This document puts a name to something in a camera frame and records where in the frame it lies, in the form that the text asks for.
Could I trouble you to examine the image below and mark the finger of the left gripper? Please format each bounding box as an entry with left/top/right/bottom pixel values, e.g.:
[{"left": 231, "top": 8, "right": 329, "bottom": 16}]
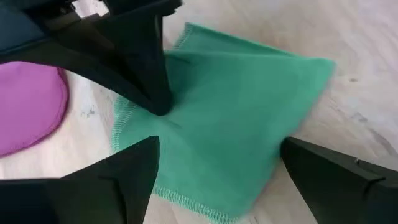
[
  {"left": 99, "top": 0, "right": 183, "bottom": 116},
  {"left": 0, "top": 18, "right": 156, "bottom": 113}
]

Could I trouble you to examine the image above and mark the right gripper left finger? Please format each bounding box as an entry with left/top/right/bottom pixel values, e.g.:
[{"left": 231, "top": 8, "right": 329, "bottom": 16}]
[{"left": 0, "top": 136, "right": 161, "bottom": 224}]

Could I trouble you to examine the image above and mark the light green cloth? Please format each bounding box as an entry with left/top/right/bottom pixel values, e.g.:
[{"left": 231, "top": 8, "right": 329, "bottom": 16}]
[{"left": 110, "top": 22, "right": 336, "bottom": 224}]

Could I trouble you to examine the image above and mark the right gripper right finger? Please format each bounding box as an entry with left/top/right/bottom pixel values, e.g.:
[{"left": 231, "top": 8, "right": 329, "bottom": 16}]
[{"left": 280, "top": 136, "right": 398, "bottom": 224}]

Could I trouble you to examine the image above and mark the magenta cloth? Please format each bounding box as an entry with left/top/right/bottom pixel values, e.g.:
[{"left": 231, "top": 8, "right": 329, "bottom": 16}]
[{"left": 0, "top": 61, "right": 70, "bottom": 158}]

